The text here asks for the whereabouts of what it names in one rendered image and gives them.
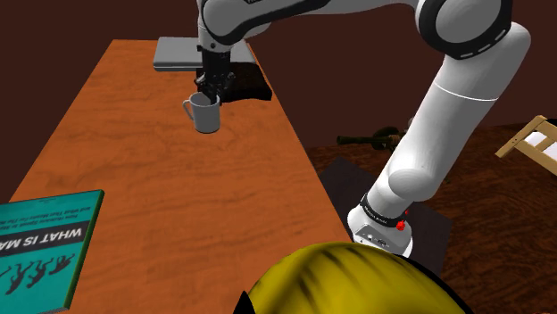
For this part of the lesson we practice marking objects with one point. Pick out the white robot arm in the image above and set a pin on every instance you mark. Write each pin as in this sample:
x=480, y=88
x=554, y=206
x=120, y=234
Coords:
x=452, y=130

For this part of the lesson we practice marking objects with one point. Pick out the grey closed laptop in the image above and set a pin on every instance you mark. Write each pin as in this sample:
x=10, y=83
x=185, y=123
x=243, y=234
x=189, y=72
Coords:
x=178, y=54

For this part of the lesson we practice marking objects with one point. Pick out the teal book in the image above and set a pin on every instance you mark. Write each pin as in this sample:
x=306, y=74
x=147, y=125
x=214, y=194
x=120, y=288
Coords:
x=39, y=252

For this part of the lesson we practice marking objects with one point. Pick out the dark olive lying object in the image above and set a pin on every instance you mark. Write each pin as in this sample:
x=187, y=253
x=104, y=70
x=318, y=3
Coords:
x=378, y=139

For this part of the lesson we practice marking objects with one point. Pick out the dark robot stand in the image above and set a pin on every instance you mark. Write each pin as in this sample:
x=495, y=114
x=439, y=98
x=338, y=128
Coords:
x=344, y=191

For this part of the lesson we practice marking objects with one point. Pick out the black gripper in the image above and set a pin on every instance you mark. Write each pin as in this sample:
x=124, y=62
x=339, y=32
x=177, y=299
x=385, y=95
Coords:
x=216, y=61

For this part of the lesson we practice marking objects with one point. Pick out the white mug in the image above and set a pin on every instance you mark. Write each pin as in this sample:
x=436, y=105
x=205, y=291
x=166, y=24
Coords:
x=206, y=116

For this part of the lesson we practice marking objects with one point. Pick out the light wooden frame chair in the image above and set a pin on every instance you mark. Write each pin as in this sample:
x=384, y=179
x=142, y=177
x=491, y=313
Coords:
x=528, y=139

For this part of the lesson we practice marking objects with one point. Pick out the orange wooden table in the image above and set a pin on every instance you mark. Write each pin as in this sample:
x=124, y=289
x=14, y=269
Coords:
x=174, y=182

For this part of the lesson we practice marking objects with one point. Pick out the yellow black-striped round object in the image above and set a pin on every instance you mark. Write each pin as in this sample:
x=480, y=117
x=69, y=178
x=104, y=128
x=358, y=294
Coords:
x=348, y=282

